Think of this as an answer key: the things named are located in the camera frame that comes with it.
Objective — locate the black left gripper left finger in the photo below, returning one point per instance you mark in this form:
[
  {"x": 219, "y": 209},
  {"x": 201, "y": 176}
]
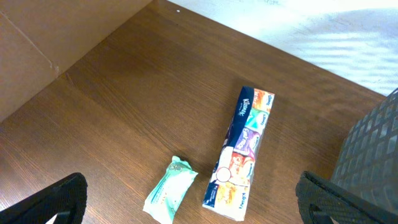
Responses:
[{"x": 65, "y": 200}]

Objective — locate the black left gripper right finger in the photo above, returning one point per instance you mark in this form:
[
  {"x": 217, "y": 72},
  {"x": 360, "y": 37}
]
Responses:
[{"x": 320, "y": 201}]

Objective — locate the grey plastic basket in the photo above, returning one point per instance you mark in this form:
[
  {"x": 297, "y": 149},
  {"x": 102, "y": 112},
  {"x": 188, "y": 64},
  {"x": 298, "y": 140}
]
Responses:
[{"x": 367, "y": 164}]

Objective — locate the mint green wipes packet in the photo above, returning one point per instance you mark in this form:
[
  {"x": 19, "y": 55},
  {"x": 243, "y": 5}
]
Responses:
[{"x": 165, "y": 199}]

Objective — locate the Kleenex tissue multipack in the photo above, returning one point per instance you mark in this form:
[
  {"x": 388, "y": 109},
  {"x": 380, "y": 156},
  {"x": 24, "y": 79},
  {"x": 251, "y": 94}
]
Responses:
[{"x": 228, "y": 190}]

